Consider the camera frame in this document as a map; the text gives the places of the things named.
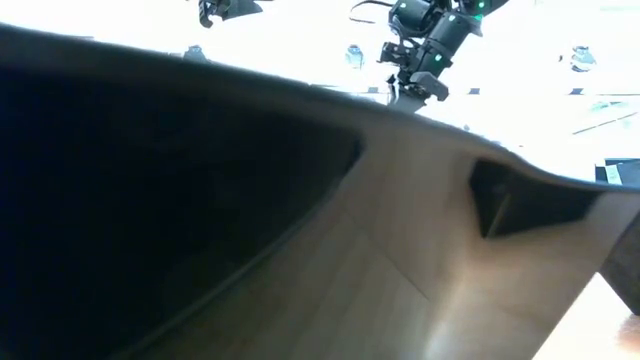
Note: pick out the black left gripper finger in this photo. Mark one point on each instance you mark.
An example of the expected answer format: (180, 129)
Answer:
(237, 7)

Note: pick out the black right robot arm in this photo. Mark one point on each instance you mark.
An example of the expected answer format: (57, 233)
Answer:
(450, 30)

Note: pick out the black computer monitor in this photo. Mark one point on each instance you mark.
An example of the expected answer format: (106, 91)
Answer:
(627, 172)

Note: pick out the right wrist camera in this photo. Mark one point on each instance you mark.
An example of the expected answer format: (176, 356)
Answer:
(430, 86)

